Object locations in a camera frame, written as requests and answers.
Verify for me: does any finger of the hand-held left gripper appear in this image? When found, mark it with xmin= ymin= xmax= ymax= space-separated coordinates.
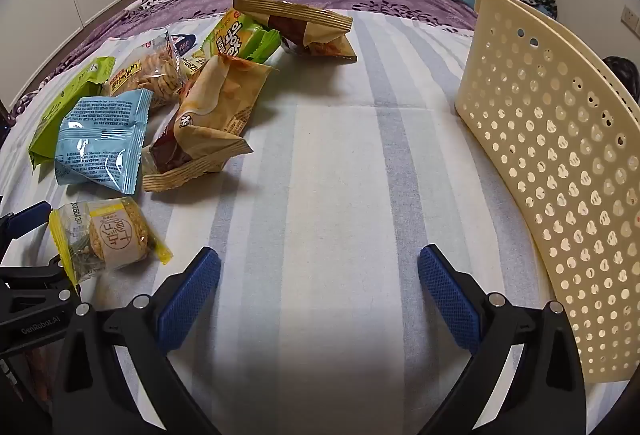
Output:
xmin=0 ymin=256 xmax=72 ymax=304
xmin=0 ymin=201 xmax=55 ymax=241

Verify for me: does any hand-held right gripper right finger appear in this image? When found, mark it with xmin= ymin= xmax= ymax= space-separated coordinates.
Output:
xmin=417 ymin=244 xmax=587 ymax=435

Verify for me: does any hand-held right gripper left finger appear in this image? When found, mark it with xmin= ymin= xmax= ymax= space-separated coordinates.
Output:
xmin=52 ymin=246 xmax=223 ymax=435

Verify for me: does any yellow noodle snack packet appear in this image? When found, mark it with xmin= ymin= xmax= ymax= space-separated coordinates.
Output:
xmin=48 ymin=196 xmax=173 ymax=287

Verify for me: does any light blue snack packet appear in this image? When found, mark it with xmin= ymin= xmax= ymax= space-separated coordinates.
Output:
xmin=54 ymin=88 xmax=153 ymax=196

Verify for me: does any lime green snack packet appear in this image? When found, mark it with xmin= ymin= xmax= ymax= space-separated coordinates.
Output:
xmin=28 ymin=56 xmax=117 ymax=170

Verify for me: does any cream perforated plastic basket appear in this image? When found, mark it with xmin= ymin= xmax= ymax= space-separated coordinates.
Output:
xmin=455 ymin=0 xmax=640 ymax=384

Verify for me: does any clear biscuit stick packet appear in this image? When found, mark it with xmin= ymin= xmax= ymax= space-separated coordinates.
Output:
xmin=107 ymin=29 xmax=188 ymax=112

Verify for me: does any tan chip bag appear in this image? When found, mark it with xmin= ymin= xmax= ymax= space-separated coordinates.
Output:
xmin=233 ymin=0 xmax=358 ymax=63
xmin=142 ymin=54 xmax=280 ymax=193

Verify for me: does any dark blue snack packet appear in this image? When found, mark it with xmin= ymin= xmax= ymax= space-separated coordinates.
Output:
xmin=167 ymin=34 xmax=213 ymax=60

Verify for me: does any small green snack packet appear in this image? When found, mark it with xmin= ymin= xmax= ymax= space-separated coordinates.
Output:
xmin=245 ymin=27 xmax=282 ymax=64

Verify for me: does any yellow green snack packet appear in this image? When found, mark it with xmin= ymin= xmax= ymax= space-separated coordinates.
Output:
xmin=202 ymin=7 xmax=261 ymax=60

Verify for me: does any striped blanket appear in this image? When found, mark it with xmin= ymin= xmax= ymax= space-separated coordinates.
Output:
xmin=0 ymin=7 xmax=640 ymax=435

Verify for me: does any black bag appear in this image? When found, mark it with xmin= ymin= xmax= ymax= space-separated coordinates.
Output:
xmin=602 ymin=56 xmax=640 ymax=102

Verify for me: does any beige wall socket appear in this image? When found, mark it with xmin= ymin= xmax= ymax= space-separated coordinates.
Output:
xmin=622 ymin=5 xmax=640 ymax=36

